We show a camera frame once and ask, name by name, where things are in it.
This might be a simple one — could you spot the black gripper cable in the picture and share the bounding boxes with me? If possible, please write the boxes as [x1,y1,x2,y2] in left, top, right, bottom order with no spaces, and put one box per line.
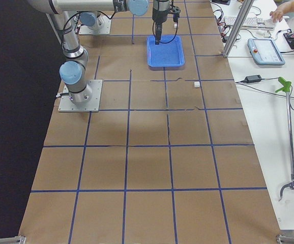
[159,12,180,44]

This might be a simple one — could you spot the white building block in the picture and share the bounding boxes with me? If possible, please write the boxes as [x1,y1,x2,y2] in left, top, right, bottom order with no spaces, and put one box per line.
[194,81,200,88]

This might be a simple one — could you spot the white keyboard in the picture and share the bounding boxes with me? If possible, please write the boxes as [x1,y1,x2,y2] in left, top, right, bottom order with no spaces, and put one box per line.
[224,16,276,30]

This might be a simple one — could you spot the aluminium frame post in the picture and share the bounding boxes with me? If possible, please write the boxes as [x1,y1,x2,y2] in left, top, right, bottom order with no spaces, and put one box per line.
[222,0,254,58]

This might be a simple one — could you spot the black power adapter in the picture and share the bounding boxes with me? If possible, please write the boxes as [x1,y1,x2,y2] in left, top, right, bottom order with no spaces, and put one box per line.
[245,75,262,83]

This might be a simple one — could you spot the green-handled reacher grabber tool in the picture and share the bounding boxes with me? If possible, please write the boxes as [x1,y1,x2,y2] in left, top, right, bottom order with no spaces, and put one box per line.
[275,77,294,200]

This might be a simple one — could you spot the teach pendant tablet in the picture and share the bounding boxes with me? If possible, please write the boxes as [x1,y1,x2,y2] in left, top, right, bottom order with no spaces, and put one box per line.
[247,39,285,66]

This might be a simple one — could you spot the blue plastic tray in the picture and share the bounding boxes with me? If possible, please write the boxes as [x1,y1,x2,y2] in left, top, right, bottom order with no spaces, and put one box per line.
[146,35,185,68]

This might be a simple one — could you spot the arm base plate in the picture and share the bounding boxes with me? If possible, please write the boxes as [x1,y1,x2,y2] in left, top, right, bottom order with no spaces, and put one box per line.
[58,80,103,112]
[79,16,111,36]

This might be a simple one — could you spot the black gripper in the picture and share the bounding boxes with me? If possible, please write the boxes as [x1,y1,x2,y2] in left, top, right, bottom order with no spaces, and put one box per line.
[152,0,181,45]

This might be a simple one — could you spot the person's hand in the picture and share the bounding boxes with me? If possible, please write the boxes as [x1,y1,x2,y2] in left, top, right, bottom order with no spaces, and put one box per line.
[270,9,284,22]

